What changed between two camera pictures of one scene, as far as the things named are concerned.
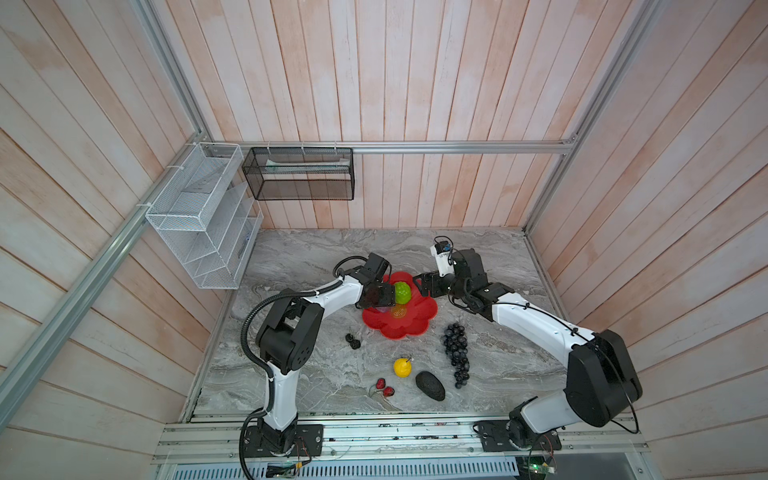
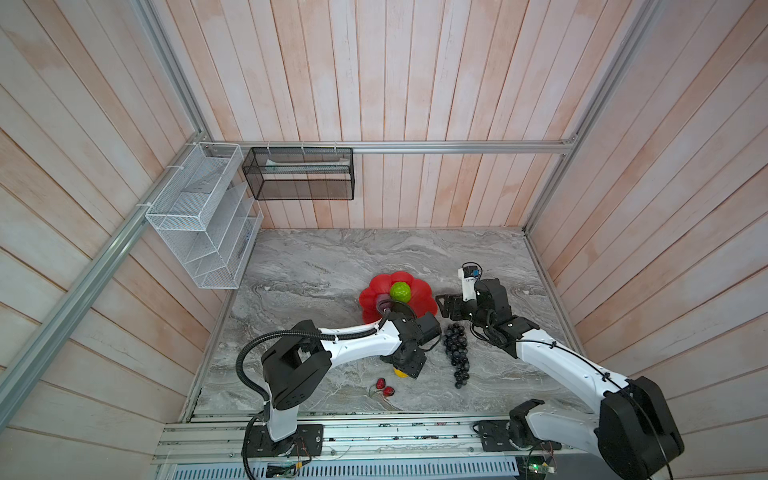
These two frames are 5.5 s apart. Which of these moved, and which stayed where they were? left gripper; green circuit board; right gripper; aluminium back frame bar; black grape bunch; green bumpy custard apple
Moved: right gripper; left gripper
Stayed: aluminium back frame bar; green bumpy custard apple; black grape bunch; green circuit board
